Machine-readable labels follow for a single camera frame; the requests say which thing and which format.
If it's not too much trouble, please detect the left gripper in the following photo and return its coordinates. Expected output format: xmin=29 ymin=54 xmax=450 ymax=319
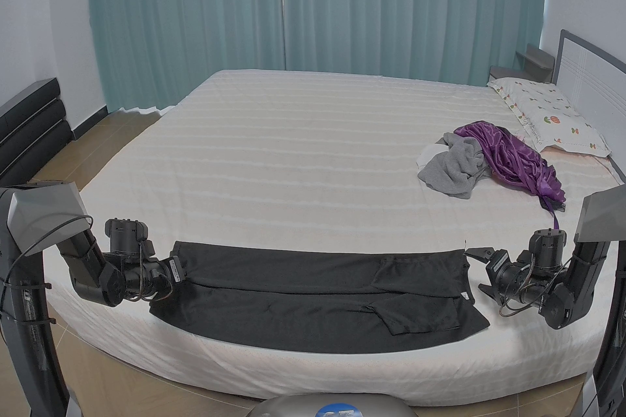
xmin=129 ymin=254 xmax=189 ymax=300

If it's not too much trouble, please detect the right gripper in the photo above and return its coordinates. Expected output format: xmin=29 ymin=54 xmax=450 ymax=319
xmin=464 ymin=247 xmax=523 ymax=306

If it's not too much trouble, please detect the black T-shirt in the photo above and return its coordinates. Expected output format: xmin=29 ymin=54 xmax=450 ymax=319
xmin=149 ymin=239 xmax=492 ymax=352

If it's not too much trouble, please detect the bed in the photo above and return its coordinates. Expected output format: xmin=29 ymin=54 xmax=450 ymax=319
xmin=44 ymin=29 xmax=626 ymax=409

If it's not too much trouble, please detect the grey garment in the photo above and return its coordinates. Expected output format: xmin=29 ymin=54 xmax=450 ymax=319
xmin=417 ymin=136 xmax=490 ymax=200

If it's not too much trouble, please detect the purple satin garment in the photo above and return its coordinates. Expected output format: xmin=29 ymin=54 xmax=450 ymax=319
xmin=453 ymin=120 xmax=568 ymax=230

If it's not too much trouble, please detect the white garment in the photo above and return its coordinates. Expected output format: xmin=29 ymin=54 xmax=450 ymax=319
xmin=416 ymin=142 xmax=449 ymax=167

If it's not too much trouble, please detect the white printed pillow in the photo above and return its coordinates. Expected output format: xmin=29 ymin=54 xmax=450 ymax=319
xmin=487 ymin=76 xmax=613 ymax=158

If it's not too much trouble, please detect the black chest of drawers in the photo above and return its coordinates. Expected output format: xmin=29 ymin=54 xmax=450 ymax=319
xmin=0 ymin=78 xmax=73 ymax=184

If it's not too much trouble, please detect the grey bedside table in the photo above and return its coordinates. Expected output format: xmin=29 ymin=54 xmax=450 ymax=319
xmin=488 ymin=43 xmax=556 ymax=84

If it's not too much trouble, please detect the black cable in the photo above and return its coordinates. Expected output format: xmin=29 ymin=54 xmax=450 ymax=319
xmin=497 ymin=295 xmax=542 ymax=319

